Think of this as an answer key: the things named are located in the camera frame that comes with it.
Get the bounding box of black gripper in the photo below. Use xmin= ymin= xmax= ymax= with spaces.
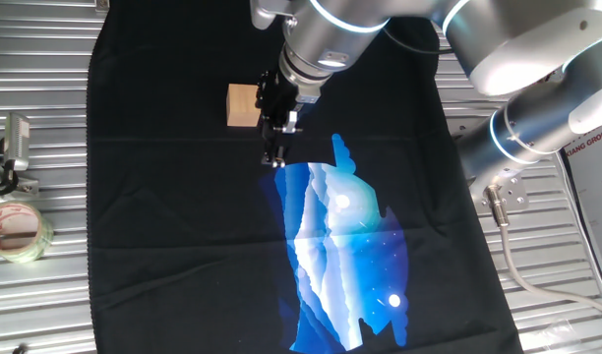
xmin=255 ymin=71 xmax=302 ymax=169

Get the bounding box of small wooden block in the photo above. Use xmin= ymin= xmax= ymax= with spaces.
xmin=225 ymin=83 xmax=262 ymax=129

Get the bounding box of black cloth with blue print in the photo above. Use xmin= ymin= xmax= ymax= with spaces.
xmin=86 ymin=0 xmax=524 ymax=354

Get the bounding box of clear packing tape roll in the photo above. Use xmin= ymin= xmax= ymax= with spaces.
xmin=0 ymin=200 xmax=55 ymax=265

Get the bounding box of white sign with red text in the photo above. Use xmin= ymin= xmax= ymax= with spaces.
xmin=561 ymin=122 xmax=602 ymax=296

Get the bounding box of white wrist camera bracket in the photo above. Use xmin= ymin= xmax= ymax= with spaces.
xmin=249 ymin=0 xmax=295 ymax=30

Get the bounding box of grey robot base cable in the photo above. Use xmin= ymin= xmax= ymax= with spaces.
xmin=482 ymin=184 xmax=602 ymax=322

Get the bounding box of grey camera on stand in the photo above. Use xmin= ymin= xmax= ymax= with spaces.
xmin=3 ymin=111 xmax=31 ymax=172

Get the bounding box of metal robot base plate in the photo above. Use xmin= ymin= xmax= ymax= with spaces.
xmin=467 ymin=169 xmax=531 ymax=215

